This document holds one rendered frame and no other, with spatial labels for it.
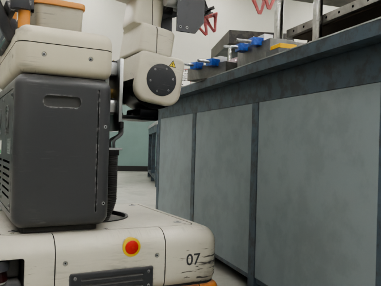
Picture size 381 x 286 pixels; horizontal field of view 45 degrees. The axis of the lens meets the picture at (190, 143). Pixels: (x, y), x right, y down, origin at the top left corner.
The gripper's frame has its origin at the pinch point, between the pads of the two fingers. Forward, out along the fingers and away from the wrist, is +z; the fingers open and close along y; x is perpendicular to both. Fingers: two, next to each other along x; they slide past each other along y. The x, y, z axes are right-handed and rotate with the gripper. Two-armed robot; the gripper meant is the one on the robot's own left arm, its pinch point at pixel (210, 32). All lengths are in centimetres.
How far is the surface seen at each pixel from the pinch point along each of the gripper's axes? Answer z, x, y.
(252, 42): 8.6, 7.5, -34.6
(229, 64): 14.7, 5.2, -12.9
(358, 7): 17, -90, 1
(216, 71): 15.4, 8.4, -7.7
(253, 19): 13, -477, 575
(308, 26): 19, -96, 45
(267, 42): 10.5, 6.1, -40.9
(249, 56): 13.5, 5.2, -27.4
